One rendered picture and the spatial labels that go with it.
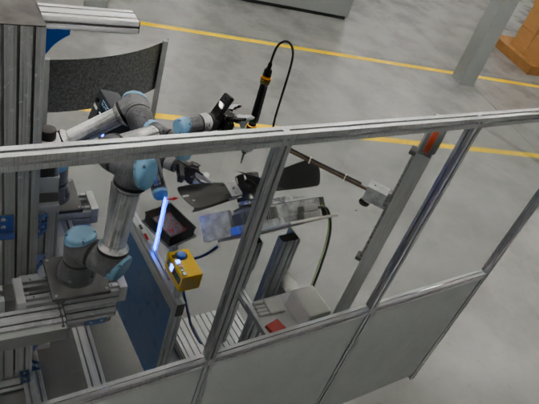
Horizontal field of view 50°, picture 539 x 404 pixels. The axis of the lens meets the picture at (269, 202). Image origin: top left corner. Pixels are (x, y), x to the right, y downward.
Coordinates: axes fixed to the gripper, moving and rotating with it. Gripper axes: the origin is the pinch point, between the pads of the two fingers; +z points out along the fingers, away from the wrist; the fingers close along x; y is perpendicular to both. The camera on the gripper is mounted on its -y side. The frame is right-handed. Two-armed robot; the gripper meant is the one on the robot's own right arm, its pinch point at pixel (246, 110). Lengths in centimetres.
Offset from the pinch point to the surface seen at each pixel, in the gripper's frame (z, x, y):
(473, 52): 588, -182, 116
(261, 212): -50, 65, -12
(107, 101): -20, -76, 39
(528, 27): 818, -221, 110
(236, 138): -67, 62, -41
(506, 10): 596, -173, 53
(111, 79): 40, -172, 88
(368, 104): 383, -177, 163
